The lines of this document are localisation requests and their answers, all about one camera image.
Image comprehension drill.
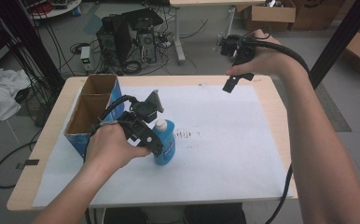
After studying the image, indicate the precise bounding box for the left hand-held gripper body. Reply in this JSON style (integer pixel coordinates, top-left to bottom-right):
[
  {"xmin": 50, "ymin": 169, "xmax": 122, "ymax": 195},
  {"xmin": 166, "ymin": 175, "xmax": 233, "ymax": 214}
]
[{"xmin": 118, "ymin": 89, "xmax": 165, "ymax": 147}]

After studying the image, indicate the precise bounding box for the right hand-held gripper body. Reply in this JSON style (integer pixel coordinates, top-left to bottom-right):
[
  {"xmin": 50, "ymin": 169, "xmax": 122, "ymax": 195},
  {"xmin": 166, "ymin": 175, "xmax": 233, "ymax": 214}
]
[{"xmin": 219, "ymin": 34, "xmax": 259, "ymax": 66}]

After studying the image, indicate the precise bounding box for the blue bottle with white cap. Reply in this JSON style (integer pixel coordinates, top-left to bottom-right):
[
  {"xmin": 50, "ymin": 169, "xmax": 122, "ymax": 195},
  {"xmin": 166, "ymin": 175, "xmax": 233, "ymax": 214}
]
[{"xmin": 151, "ymin": 119, "xmax": 176, "ymax": 166}]

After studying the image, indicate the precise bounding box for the blue cardboard box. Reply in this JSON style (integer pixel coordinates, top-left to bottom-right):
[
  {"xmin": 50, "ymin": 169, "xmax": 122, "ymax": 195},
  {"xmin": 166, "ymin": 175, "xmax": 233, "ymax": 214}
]
[{"xmin": 63, "ymin": 73, "xmax": 126, "ymax": 159}]

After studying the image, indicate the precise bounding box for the person's right hand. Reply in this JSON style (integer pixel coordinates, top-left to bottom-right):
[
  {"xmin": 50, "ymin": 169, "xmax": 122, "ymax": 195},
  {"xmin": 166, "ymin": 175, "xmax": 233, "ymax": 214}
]
[{"xmin": 225, "ymin": 29, "xmax": 298, "ymax": 79}]

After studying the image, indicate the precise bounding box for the person's left hand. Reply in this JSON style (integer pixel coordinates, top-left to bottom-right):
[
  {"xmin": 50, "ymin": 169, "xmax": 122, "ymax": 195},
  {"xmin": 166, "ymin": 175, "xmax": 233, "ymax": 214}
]
[{"xmin": 84, "ymin": 122, "xmax": 153, "ymax": 177}]

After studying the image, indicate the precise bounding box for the open cardboard box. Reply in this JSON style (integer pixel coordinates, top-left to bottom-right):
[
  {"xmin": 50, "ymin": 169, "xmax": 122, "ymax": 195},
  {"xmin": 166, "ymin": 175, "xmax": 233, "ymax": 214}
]
[{"xmin": 242, "ymin": 0, "xmax": 298, "ymax": 33}]

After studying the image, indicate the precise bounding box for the white desk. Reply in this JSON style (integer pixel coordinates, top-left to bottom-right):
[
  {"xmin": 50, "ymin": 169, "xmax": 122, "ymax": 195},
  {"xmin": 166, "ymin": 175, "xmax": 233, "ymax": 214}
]
[{"xmin": 168, "ymin": 0, "xmax": 267, "ymax": 66}]

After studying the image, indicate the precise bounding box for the white table mat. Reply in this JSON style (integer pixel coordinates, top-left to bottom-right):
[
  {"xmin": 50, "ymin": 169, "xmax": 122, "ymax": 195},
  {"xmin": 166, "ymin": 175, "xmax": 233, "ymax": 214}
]
[{"xmin": 32, "ymin": 83, "xmax": 294, "ymax": 209}]

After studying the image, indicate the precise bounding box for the black computer tower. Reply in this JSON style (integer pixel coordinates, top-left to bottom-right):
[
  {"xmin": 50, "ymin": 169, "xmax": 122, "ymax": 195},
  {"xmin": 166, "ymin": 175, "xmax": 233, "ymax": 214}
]
[{"xmin": 95, "ymin": 7, "xmax": 165, "ymax": 75}]

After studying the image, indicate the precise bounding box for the small white power supply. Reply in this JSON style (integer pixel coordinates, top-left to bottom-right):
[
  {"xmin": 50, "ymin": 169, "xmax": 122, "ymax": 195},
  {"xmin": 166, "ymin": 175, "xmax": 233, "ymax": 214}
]
[{"xmin": 79, "ymin": 45, "xmax": 92, "ymax": 73}]

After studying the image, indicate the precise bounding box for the closed cardboard box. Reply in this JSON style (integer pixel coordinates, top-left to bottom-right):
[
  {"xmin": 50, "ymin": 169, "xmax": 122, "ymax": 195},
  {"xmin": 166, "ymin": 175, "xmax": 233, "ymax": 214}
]
[{"xmin": 292, "ymin": 0, "xmax": 348, "ymax": 32}]

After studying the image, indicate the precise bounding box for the round white table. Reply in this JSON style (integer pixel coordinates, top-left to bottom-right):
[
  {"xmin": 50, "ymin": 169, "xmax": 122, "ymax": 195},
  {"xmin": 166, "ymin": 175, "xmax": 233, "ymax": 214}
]
[{"xmin": 28, "ymin": 0, "xmax": 83, "ymax": 21}]

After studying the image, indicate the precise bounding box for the white cloth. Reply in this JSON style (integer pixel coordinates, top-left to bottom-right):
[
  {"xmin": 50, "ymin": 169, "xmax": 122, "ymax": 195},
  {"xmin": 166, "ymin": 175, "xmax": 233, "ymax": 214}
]
[{"xmin": 0, "ymin": 67, "xmax": 32, "ymax": 125}]

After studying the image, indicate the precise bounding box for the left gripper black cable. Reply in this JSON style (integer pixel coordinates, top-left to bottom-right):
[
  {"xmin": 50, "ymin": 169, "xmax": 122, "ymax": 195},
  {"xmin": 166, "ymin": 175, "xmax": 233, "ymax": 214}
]
[{"xmin": 83, "ymin": 94, "xmax": 139, "ymax": 163}]

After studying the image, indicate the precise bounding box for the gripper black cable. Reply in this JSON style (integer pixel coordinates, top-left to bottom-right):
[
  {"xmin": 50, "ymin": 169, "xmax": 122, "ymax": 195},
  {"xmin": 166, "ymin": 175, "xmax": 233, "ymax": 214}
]
[
  {"xmin": 83, "ymin": 94, "xmax": 139, "ymax": 163},
  {"xmin": 243, "ymin": 30, "xmax": 311, "ymax": 224}
]

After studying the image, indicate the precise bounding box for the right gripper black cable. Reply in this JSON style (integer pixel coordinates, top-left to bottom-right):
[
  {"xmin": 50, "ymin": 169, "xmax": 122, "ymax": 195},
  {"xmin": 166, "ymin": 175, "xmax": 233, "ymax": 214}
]
[{"xmin": 243, "ymin": 30, "xmax": 311, "ymax": 224}]

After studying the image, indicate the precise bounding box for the black metal post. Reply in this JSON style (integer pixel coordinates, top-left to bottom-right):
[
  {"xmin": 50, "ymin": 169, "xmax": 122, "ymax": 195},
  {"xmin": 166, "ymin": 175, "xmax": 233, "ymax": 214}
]
[
  {"xmin": 308, "ymin": 0, "xmax": 360, "ymax": 91},
  {"xmin": 0, "ymin": 0, "xmax": 66, "ymax": 94}
]

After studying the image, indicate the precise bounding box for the black floor cable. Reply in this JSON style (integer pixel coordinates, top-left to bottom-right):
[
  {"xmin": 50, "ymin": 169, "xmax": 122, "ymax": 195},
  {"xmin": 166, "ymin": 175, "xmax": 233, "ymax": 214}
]
[{"xmin": 0, "ymin": 140, "xmax": 38, "ymax": 189}]

